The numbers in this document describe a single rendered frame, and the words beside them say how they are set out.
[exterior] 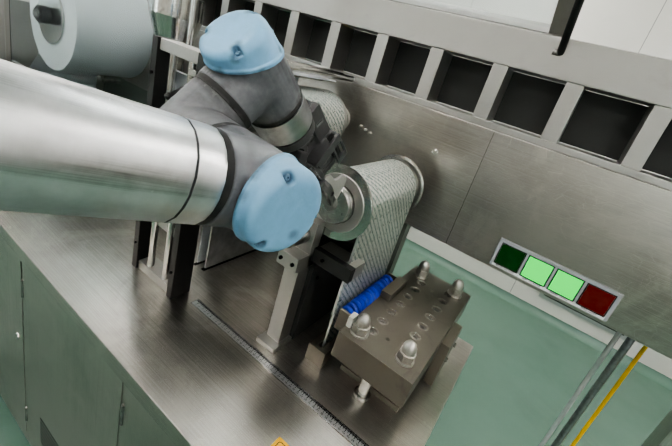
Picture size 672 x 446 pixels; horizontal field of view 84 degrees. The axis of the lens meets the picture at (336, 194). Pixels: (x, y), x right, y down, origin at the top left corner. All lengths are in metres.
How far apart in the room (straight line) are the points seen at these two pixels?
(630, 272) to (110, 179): 0.91
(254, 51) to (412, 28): 0.67
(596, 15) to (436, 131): 2.46
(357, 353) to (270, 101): 0.50
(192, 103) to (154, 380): 0.54
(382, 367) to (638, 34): 2.92
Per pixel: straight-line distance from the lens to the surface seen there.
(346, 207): 0.67
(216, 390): 0.79
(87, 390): 1.11
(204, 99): 0.40
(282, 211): 0.28
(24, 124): 0.22
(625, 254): 0.95
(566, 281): 0.96
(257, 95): 0.41
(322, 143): 0.55
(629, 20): 3.31
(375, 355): 0.74
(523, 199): 0.93
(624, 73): 0.92
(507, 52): 0.94
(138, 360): 0.83
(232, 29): 0.41
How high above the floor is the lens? 1.51
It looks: 21 degrees down
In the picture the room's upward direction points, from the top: 17 degrees clockwise
